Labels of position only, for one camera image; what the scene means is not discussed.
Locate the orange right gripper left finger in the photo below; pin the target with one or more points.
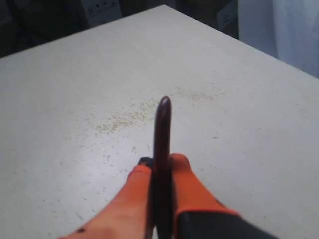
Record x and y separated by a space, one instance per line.
129 213

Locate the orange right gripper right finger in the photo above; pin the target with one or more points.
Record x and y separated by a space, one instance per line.
197 214

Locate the dark red wooden spoon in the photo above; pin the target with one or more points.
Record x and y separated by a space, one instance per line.
161 174

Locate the white cloth backdrop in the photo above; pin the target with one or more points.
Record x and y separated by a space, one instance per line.
285 29

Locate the white power strip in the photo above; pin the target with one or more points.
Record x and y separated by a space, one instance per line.
99 12

